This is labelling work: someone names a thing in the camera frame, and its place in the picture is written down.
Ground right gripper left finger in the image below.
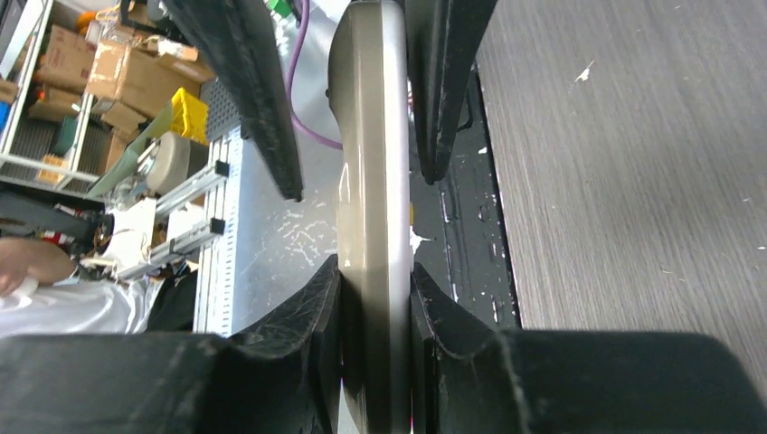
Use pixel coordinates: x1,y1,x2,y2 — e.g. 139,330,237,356
1,255,342,433

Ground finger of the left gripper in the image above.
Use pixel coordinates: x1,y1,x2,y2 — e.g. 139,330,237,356
165,0,304,202
404,0,497,184

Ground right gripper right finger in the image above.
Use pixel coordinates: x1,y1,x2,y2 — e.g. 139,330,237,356
410,266,766,433

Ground short white remote control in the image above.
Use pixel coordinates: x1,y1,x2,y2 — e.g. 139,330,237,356
328,1,412,433

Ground yellow plastic bin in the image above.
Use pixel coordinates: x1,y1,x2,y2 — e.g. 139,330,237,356
169,88,209,145

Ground cardboard boxes on shelf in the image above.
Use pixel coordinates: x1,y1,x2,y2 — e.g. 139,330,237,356
28,25,214,175

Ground seated person white shirt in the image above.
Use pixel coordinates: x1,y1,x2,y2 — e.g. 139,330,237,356
0,237,199,338

